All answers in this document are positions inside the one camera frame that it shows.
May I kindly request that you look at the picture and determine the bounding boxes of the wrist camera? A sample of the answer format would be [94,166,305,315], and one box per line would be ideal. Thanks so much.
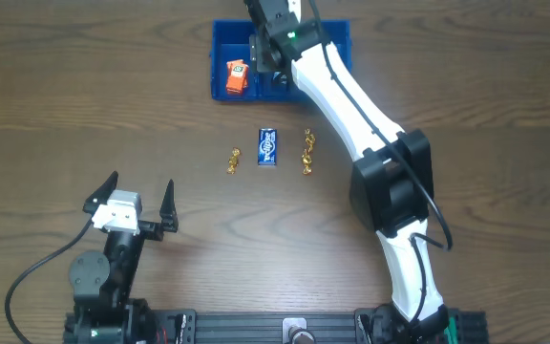
[91,189,143,236]
[248,32,271,75]

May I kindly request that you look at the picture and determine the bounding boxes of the mounting rail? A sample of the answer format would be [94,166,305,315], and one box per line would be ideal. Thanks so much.
[63,308,489,344]

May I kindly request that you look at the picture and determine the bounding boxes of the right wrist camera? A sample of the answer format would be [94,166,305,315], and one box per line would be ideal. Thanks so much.
[248,32,271,75]

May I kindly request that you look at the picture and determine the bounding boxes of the blue tray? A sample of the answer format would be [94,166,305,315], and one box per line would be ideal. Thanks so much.
[210,17,353,103]

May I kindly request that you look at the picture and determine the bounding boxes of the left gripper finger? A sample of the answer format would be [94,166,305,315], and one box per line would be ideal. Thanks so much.
[159,179,180,234]
[82,170,120,215]

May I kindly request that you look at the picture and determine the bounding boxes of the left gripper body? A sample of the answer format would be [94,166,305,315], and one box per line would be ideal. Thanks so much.
[134,219,166,243]

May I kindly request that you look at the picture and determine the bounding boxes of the orange candy box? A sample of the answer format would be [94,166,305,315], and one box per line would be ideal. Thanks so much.
[226,58,251,92]
[224,60,249,97]

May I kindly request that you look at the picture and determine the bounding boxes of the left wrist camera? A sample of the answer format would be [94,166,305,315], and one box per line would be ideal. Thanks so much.
[91,189,143,236]

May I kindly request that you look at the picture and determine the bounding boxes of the blue candy pack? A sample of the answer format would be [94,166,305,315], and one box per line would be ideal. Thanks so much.
[257,127,279,167]

